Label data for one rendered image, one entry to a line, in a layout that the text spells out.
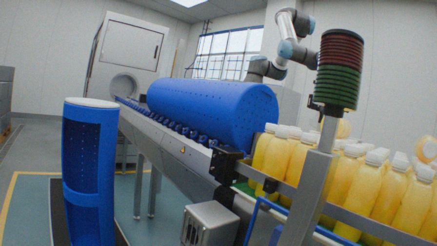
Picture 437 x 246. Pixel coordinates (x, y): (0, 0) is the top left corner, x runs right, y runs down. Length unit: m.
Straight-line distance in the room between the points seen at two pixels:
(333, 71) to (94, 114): 0.85
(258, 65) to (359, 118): 2.35
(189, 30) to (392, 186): 6.74
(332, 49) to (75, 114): 0.90
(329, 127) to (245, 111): 0.51
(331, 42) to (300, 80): 3.58
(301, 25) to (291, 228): 1.07
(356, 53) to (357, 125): 3.18
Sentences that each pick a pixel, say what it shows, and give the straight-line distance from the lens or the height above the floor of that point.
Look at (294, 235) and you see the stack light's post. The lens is 0.32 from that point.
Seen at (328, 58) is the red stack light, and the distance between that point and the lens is 0.28.
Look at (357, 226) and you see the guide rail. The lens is 0.46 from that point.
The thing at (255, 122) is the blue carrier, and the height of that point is 1.08.
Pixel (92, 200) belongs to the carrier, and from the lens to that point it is 1.06.
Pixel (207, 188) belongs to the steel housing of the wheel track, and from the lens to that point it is 0.86.
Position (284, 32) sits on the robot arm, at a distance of 0.97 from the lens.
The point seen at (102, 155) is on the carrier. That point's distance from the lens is 0.98.
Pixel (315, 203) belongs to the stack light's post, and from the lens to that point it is 0.29.
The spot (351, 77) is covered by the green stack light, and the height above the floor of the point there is 1.20.
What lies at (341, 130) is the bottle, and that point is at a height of 1.13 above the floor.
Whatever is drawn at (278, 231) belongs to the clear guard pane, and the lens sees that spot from 0.47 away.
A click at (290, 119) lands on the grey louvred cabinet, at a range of 2.78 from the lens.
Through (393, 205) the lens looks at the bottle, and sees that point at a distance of 0.50.
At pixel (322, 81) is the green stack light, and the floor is 1.19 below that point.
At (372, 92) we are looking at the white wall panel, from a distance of 3.48.
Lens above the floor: 1.14
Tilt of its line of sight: 6 degrees down
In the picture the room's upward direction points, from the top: 11 degrees clockwise
